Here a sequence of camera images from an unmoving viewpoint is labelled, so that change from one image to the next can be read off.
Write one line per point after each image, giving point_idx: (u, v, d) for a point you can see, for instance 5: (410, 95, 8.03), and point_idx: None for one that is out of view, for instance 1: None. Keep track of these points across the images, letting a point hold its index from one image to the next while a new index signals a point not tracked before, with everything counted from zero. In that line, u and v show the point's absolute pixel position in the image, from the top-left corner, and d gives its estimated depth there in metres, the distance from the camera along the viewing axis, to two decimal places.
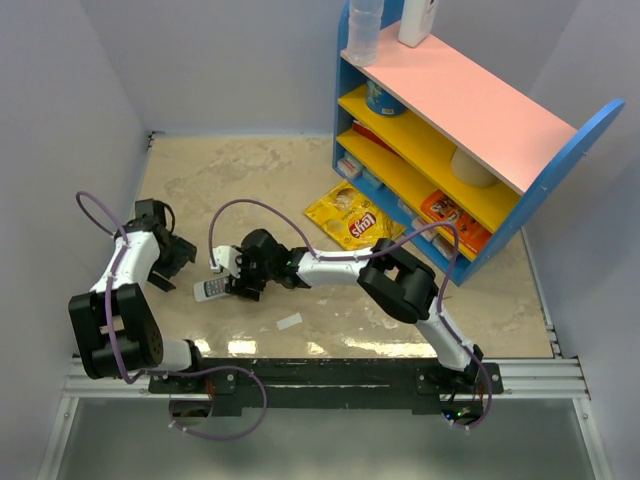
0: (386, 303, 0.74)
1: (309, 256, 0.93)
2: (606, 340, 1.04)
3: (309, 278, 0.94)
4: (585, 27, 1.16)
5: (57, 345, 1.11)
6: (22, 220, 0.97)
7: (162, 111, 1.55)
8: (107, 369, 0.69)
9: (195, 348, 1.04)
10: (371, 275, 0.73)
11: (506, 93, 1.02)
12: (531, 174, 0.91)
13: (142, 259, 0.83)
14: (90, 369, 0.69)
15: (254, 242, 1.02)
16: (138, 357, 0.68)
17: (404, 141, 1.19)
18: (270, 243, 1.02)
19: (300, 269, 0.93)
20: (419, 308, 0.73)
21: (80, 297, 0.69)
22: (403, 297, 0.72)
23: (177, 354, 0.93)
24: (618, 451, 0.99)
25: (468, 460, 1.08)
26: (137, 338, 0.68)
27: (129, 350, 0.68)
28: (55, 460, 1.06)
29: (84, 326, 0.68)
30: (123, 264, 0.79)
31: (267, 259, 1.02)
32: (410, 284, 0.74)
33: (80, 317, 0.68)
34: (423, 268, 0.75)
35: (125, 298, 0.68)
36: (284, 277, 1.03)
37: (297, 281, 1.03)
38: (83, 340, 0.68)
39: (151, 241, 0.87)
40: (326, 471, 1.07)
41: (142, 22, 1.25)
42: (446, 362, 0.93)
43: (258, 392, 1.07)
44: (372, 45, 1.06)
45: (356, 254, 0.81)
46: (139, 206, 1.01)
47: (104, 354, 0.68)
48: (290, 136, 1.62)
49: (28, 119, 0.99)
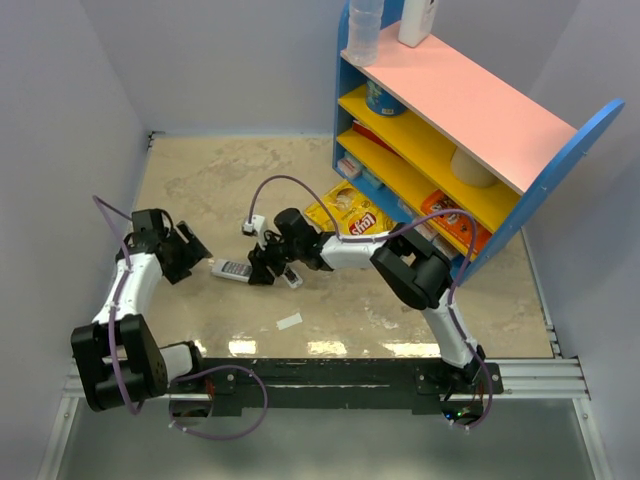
0: (397, 285, 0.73)
1: (334, 238, 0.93)
2: (606, 340, 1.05)
3: (332, 259, 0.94)
4: (585, 27, 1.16)
5: (58, 345, 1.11)
6: (22, 220, 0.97)
7: (162, 112, 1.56)
8: (111, 400, 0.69)
9: (194, 348, 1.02)
10: (384, 255, 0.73)
11: (506, 93, 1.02)
12: (530, 173, 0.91)
13: (145, 283, 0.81)
14: (93, 400, 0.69)
15: (287, 220, 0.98)
16: (142, 389, 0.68)
17: (404, 141, 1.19)
18: (301, 222, 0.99)
19: (324, 249, 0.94)
20: (430, 295, 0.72)
21: (83, 329, 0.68)
22: (414, 280, 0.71)
23: (178, 364, 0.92)
24: (618, 452, 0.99)
25: (468, 460, 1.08)
26: (141, 370, 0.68)
27: (133, 381, 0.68)
28: (55, 460, 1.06)
29: (87, 357, 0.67)
30: (126, 291, 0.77)
31: (297, 238, 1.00)
32: (425, 269, 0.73)
33: (83, 349, 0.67)
34: (440, 256, 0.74)
35: (129, 330, 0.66)
36: (309, 257, 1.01)
37: (322, 263, 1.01)
38: (86, 371, 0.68)
39: (154, 263, 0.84)
40: (326, 471, 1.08)
41: (143, 22, 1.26)
42: (447, 357, 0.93)
43: (258, 392, 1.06)
44: (372, 45, 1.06)
45: (373, 237, 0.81)
46: (136, 217, 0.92)
47: (108, 386, 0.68)
48: (290, 136, 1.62)
49: (29, 120, 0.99)
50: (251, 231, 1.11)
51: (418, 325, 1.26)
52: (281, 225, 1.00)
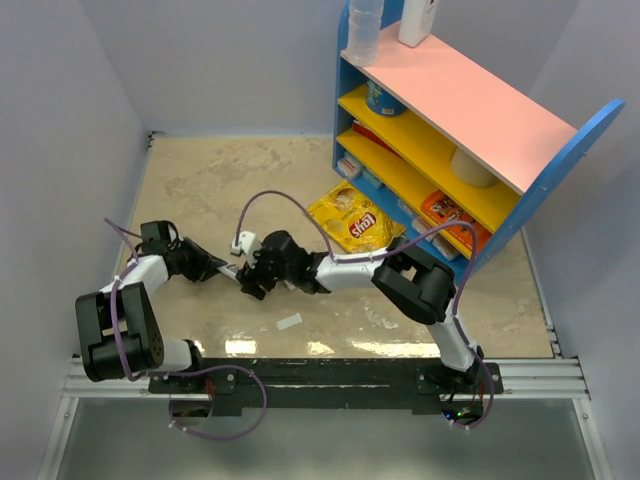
0: (402, 303, 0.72)
1: (327, 260, 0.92)
2: (606, 340, 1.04)
3: (328, 282, 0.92)
4: (585, 27, 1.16)
5: (58, 344, 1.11)
6: (22, 220, 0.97)
7: (162, 112, 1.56)
8: (108, 369, 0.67)
9: (194, 348, 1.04)
10: (386, 275, 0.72)
11: (507, 93, 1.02)
12: (531, 174, 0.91)
13: (150, 274, 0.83)
14: (90, 369, 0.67)
15: (277, 244, 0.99)
16: (139, 358, 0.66)
17: (404, 141, 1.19)
18: (292, 245, 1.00)
19: (318, 273, 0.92)
20: (438, 308, 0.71)
21: (87, 297, 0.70)
22: (420, 296, 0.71)
23: (177, 356, 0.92)
24: (618, 452, 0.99)
25: (468, 460, 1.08)
26: (139, 336, 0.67)
27: (130, 349, 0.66)
28: (55, 460, 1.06)
29: (87, 324, 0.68)
30: (131, 274, 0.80)
31: (288, 262, 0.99)
32: (429, 283, 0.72)
33: (84, 316, 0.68)
34: (441, 267, 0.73)
35: (129, 294, 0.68)
36: (304, 281, 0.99)
37: (318, 286, 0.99)
38: (86, 338, 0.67)
39: (161, 262, 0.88)
40: (326, 471, 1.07)
41: (143, 22, 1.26)
42: (448, 361, 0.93)
43: (258, 391, 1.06)
44: (372, 45, 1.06)
45: (371, 254, 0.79)
46: (146, 229, 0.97)
47: (105, 354, 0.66)
48: (290, 136, 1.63)
49: (29, 119, 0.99)
50: (238, 252, 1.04)
51: (418, 325, 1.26)
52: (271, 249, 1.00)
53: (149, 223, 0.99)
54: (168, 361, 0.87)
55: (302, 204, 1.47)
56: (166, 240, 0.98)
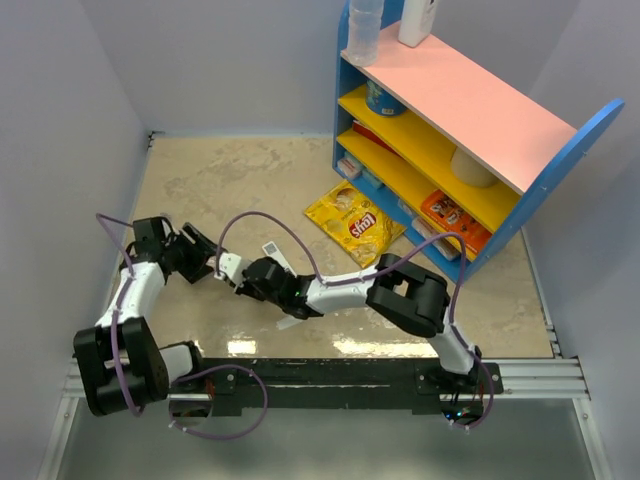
0: (397, 319, 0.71)
1: (316, 284, 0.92)
2: (606, 340, 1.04)
3: (319, 305, 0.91)
4: (585, 27, 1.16)
5: (58, 345, 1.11)
6: (22, 220, 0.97)
7: (162, 112, 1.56)
8: (112, 403, 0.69)
9: (194, 348, 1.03)
10: (379, 293, 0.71)
11: (506, 93, 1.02)
12: (531, 173, 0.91)
13: (148, 290, 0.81)
14: (94, 404, 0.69)
15: (262, 273, 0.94)
16: (143, 392, 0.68)
17: (404, 141, 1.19)
18: (279, 272, 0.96)
19: (310, 297, 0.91)
20: (436, 320, 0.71)
21: (86, 332, 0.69)
22: (416, 311, 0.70)
23: (178, 364, 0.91)
24: (618, 452, 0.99)
25: (467, 460, 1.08)
26: (143, 372, 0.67)
27: (134, 385, 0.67)
28: (55, 460, 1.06)
29: (89, 363, 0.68)
30: (128, 297, 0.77)
31: (277, 290, 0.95)
32: (423, 296, 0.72)
33: (86, 353, 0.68)
34: (433, 278, 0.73)
35: (131, 333, 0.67)
36: (295, 308, 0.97)
37: (310, 311, 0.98)
38: (89, 375, 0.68)
39: (157, 270, 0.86)
40: (326, 471, 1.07)
41: (143, 22, 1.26)
42: (449, 366, 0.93)
43: (258, 391, 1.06)
44: (372, 45, 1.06)
45: (361, 275, 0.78)
46: (139, 227, 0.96)
47: (110, 389, 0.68)
48: (290, 136, 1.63)
49: (29, 119, 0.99)
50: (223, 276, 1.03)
51: None
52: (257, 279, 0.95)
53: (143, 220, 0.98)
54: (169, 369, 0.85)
55: (302, 204, 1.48)
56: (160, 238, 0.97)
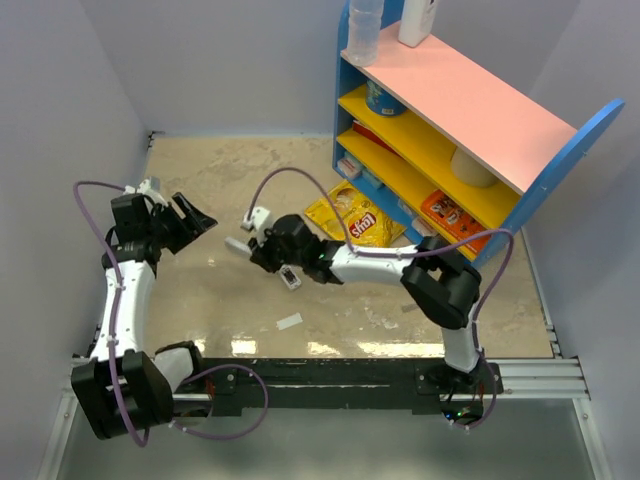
0: (428, 304, 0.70)
1: (343, 249, 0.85)
2: (606, 340, 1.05)
3: (342, 274, 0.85)
4: (585, 27, 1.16)
5: (58, 345, 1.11)
6: (22, 220, 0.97)
7: (162, 112, 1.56)
8: (117, 428, 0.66)
9: (194, 348, 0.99)
10: (416, 275, 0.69)
11: (507, 93, 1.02)
12: (531, 174, 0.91)
13: (140, 299, 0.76)
14: (98, 430, 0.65)
15: (289, 229, 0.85)
16: (148, 417, 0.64)
17: (404, 141, 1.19)
18: (305, 231, 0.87)
19: (334, 263, 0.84)
20: (464, 313, 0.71)
21: (82, 369, 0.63)
22: (448, 301, 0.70)
23: (179, 371, 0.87)
24: (619, 452, 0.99)
25: (467, 460, 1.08)
26: (145, 401, 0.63)
27: (138, 412, 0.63)
28: (55, 460, 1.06)
29: (88, 399, 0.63)
30: (122, 319, 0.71)
31: (300, 249, 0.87)
32: (457, 287, 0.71)
33: (84, 390, 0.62)
34: (469, 272, 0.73)
35: (131, 368, 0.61)
36: (315, 270, 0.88)
37: (330, 276, 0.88)
38: (91, 409, 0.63)
39: (146, 272, 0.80)
40: (325, 471, 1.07)
41: (143, 22, 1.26)
42: (453, 362, 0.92)
43: (258, 392, 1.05)
44: (372, 45, 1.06)
45: (399, 251, 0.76)
46: (116, 208, 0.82)
47: (113, 416, 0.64)
48: (290, 136, 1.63)
49: (29, 119, 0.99)
50: None
51: (418, 325, 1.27)
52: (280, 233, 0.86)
53: (121, 198, 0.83)
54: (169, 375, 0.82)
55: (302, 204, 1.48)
56: (141, 222, 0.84)
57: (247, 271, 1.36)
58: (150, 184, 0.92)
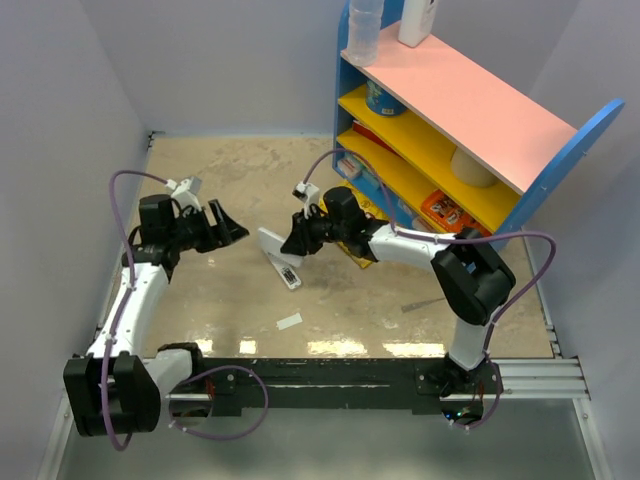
0: (454, 294, 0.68)
1: (385, 228, 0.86)
2: (606, 340, 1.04)
3: (379, 251, 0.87)
4: (585, 27, 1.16)
5: (59, 345, 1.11)
6: (23, 220, 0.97)
7: (162, 112, 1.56)
8: (99, 428, 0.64)
9: (196, 350, 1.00)
10: (447, 260, 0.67)
11: (506, 93, 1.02)
12: (531, 174, 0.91)
13: (147, 302, 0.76)
14: (81, 427, 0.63)
15: (337, 199, 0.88)
16: (130, 423, 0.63)
17: (405, 141, 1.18)
18: (354, 204, 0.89)
19: (373, 239, 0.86)
20: (487, 311, 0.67)
21: (77, 363, 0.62)
22: (474, 293, 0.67)
23: (176, 373, 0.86)
24: (619, 451, 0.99)
25: (467, 460, 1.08)
26: (131, 404, 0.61)
27: (123, 416, 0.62)
28: (55, 460, 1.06)
29: (78, 395, 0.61)
30: (124, 319, 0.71)
31: (344, 220, 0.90)
32: (486, 283, 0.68)
33: (75, 386, 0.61)
34: (504, 271, 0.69)
35: (122, 373, 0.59)
36: (354, 243, 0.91)
37: (366, 254, 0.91)
38: (78, 405, 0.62)
39: (160, 275, 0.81)
40: (326, 471, 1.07)
41: (143, 21, 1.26)
42: (457, 356, 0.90)
43: (258, 392, 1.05)
44: (372, 45, 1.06)
45: (436, 236, 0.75)
46: (144, 209, 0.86)
47: (98, 417, 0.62)
48: (290, 136, 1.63)
49: (30, 119, 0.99)
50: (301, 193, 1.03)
51: (418, 325, 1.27)
52: (330, 203, 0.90)
53: (148, 200, 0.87)
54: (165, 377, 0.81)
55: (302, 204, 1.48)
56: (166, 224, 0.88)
57: (247, 271, 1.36)
58: (190, 186, 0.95)
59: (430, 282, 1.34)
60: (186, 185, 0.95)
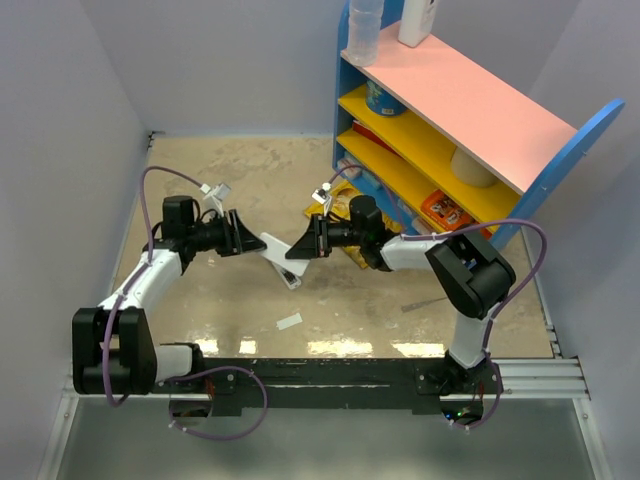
0: (449, 286, 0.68)
1: (397, 236, 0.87)
2: (606, 339, 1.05)
3: (390, 258, 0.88)
4: (585, 26, 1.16)
5: (59, 345, 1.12)
6: (23, 221, 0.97)
7: (161, 112, 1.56)
8: (95, 388, 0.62)
9: (197, 351, 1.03)
10: (441, 250, 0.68)
11: (506, 92, 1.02)
12: (530, 173, 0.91)
13: (159, 280, 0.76)
14: (77, 383, 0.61)
15: (363, 211, 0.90)
16: (126, 384, 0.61)
17: (404, 142, 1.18)
18: (378, 217, 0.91)
19: (385, 248, 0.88)
20: (483, 302, 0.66)
21: (86, 311, 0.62)
22: (468, 283, 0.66)
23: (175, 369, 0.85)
24: (618, 451, 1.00)
25: (468, 460, 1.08)
26: (129, 361, 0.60)
27: (119, 375, 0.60)
28: (55, 460, 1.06)
29: (80, 343, 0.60)
30: (137, 283, 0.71)
31: (365, 231, 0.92)
32: (483, 276, 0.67)
33: (80, 334, 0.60)
34: (502, 265, 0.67)
35: (126, 323, 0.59)
36: (370, 254, 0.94)
37: (380, 265, 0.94)
38: (77, 356, 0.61)
39: (174, 262, 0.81)
40: (326, 470, 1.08)
41: (144, 23, 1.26)
42: (456, 354, 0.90)
43: (258, 392, 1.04)
44: (372, 45, 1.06)
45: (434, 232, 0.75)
46: (167, 207, 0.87)
47: (95, 374, 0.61)
48: (291, 136, 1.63)
49: (30, 119, 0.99)
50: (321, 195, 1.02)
51: (418, 325, 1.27)
52: (355, 212, 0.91)
53: (172, 199, 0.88)
54: (164, 366, 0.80)
55: (302, 204, 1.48)
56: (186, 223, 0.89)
57: (248, 271, 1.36)
58: (218, 192, 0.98)
59: (430, 282, 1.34)
60: (215, 191, 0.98)
